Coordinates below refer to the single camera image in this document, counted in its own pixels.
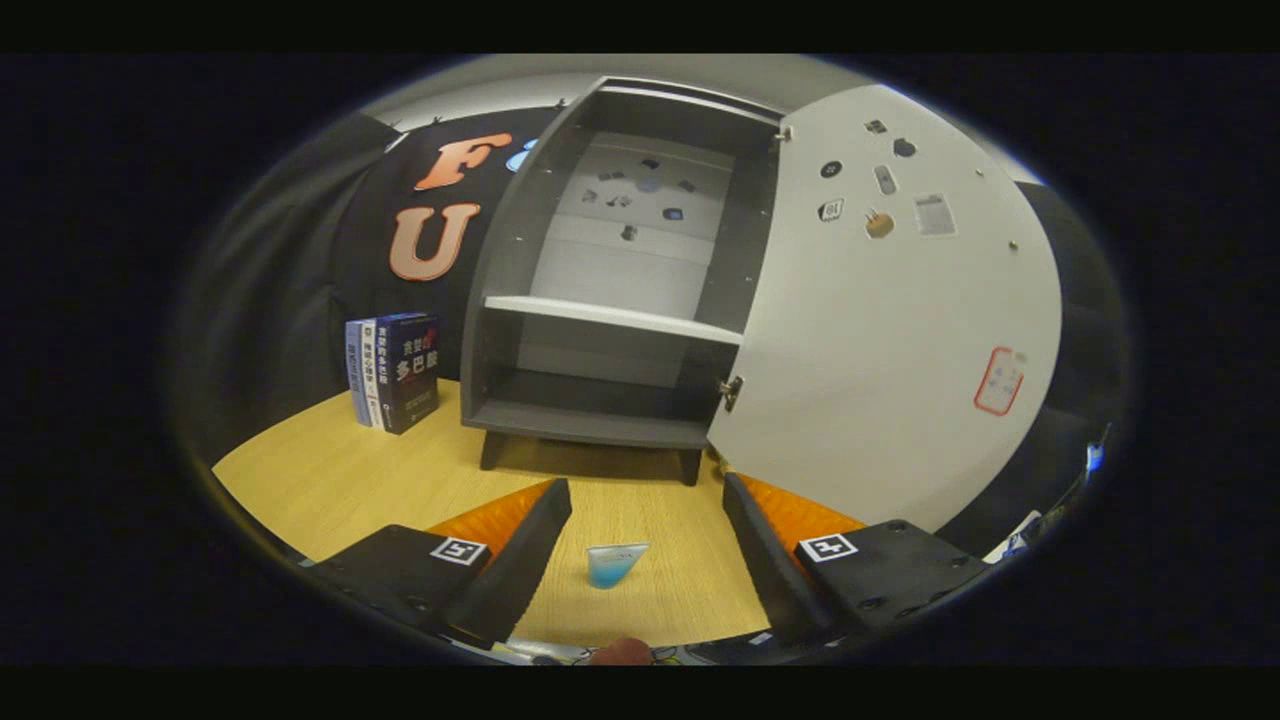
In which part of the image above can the grey open-front cabinet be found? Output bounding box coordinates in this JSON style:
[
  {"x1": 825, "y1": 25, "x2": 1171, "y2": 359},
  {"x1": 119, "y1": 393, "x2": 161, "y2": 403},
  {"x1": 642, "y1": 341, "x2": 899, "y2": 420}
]
[{"x1": 460, "y1": 77, "x2": 786, "y2": 488}]

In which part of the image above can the dark blue book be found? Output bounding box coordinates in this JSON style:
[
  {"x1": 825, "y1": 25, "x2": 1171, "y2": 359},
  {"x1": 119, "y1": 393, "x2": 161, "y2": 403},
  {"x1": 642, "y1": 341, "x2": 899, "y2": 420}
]
[{"x1": 375, "y1": 312, "x2": 442, "y2": 435}]

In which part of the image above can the white cabinet door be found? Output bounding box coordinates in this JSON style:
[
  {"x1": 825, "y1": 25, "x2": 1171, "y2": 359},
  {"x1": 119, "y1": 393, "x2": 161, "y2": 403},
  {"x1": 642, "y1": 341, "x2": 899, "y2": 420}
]
[{"x1": 707, "y1": 84, "x2": 1063, "y2": 534}]

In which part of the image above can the white-spined blue book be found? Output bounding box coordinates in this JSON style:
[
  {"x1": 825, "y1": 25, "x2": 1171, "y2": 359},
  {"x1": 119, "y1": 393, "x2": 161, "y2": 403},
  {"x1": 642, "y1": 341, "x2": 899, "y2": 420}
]
[{"x1": 359, "y1": 318, "x2": 385, "y2": 429}]

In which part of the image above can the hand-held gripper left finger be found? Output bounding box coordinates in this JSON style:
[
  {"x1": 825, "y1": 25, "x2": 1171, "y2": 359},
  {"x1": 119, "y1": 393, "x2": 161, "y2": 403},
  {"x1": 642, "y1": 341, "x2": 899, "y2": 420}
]
[{"x1": 305, "y1": 478, "x2": 573, "y2": 649}]

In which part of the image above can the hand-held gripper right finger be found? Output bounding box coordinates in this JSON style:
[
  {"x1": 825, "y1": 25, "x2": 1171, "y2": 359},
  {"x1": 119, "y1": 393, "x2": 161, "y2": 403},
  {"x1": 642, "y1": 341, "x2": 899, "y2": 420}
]
[{"x1": 722, "y1": 472, "x2": 996, "y2": 646}]

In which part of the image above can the black backdrop cloth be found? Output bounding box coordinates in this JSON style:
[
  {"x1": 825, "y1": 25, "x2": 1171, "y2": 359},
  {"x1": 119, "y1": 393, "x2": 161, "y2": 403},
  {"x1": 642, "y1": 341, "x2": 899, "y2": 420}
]
[{"x1": 175, "y1": 105, "x2": 1136, "y2": 561}]

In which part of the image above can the light blue book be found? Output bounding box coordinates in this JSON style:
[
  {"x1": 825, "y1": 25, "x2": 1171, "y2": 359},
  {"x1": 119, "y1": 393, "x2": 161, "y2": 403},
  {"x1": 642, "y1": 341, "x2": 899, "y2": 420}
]
[{"x1": 345, "y1": 320, "x2": 364, "y2": 425}]

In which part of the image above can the white cabinet shelf board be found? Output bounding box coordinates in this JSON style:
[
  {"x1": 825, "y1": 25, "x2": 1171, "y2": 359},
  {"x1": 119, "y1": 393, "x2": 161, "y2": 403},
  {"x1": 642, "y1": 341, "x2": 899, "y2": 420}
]
[{"x1": 484, "y1": 295, "x2": 745, "y2": 347}]

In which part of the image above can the white and blue object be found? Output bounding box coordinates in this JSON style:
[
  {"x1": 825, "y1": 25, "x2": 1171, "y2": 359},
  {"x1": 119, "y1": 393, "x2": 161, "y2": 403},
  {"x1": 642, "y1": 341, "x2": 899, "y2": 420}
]
[{"x1": 985, "y1": 510, "x2": 1046, "y2": 563}]

